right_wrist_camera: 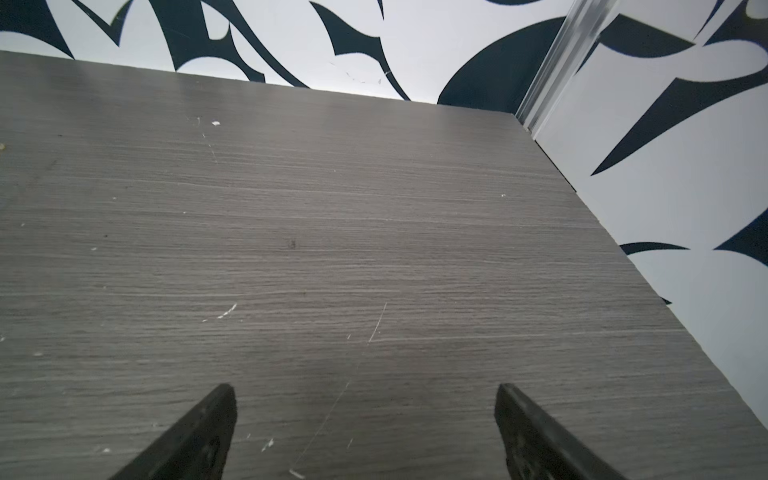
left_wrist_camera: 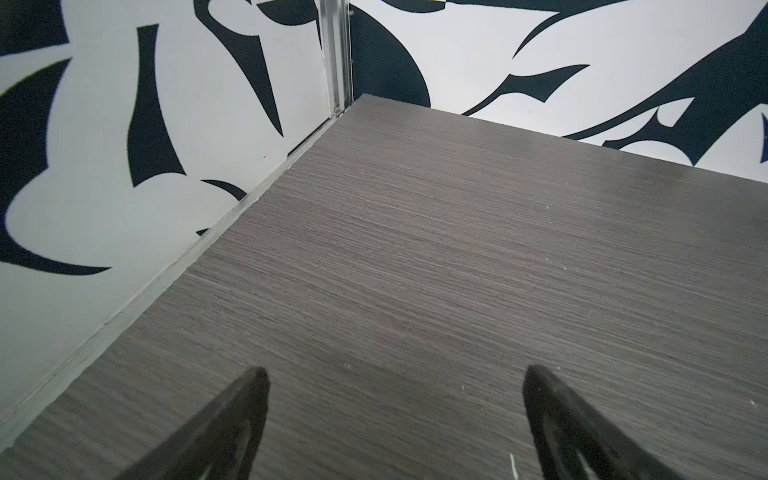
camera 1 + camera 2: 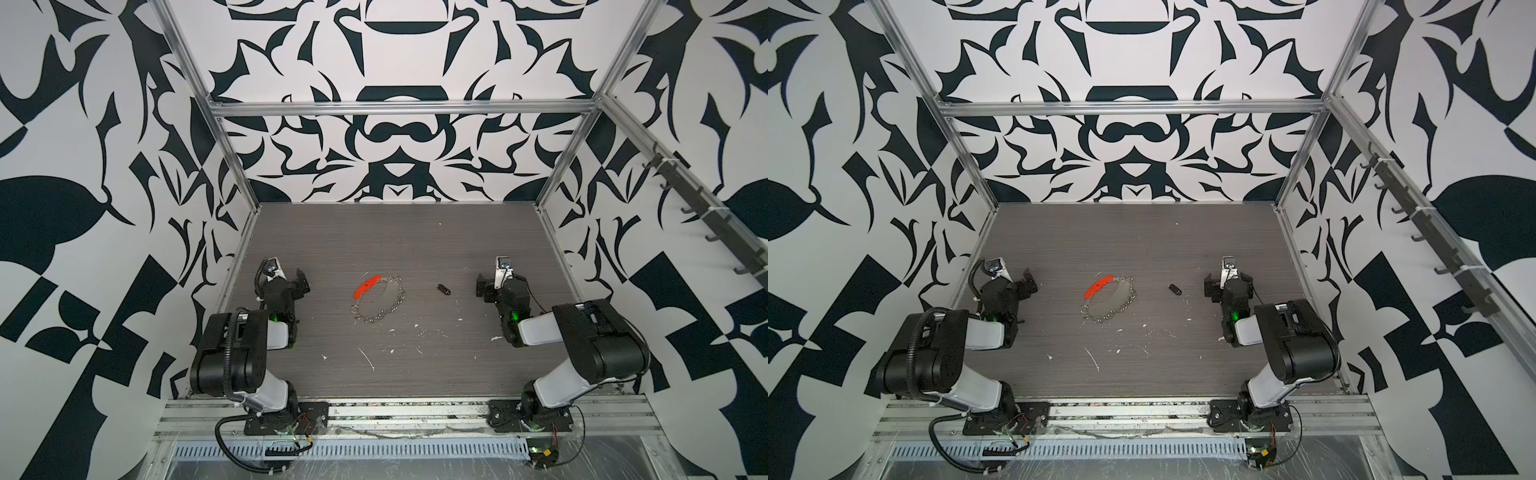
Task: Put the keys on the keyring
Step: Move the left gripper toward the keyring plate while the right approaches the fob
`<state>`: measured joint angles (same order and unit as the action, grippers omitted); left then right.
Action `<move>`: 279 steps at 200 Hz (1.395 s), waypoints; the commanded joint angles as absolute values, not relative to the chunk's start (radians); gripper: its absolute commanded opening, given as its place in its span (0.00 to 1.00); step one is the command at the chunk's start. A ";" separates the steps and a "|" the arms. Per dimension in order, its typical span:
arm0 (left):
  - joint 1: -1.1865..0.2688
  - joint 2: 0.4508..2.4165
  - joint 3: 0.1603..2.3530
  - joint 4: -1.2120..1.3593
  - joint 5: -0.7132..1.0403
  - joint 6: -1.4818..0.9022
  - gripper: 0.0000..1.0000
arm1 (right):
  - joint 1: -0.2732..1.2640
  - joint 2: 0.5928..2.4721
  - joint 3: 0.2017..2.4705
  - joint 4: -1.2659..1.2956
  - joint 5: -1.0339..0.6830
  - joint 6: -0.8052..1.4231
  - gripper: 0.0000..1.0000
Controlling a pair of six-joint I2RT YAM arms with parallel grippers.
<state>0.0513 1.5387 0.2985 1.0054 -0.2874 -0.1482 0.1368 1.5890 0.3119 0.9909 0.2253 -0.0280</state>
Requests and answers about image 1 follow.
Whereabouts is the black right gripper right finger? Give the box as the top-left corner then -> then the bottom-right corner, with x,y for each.
494,383 -> 625,480

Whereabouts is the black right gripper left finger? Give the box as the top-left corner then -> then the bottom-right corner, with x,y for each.
111,383 -> 237,480

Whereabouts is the aluminium frame corner post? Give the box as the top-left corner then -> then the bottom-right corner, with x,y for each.
515,0 -> 619,139

